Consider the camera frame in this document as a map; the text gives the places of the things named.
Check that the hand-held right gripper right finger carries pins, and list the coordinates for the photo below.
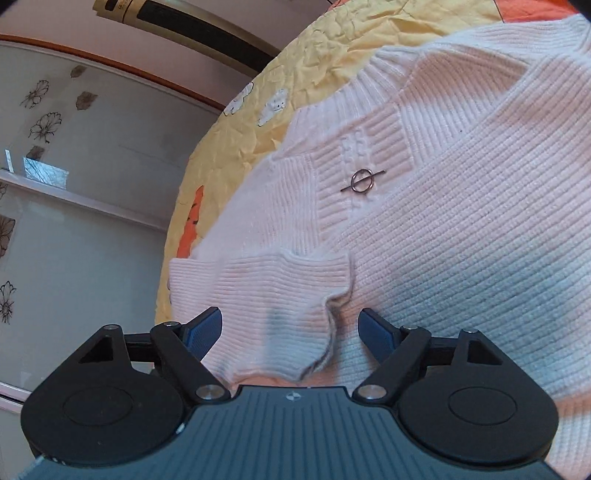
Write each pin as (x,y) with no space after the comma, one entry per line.
(376,330)

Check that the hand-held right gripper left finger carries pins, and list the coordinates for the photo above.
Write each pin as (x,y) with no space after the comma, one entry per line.
(205,330)

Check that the pink knitted sweater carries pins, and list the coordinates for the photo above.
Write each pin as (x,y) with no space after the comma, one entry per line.
(461,207)

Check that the yellow cartoon print bedsheet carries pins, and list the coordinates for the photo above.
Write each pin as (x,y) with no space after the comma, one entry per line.
(323,55)

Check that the gold tower air conditioner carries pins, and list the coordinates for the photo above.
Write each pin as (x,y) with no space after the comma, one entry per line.
(184,27)

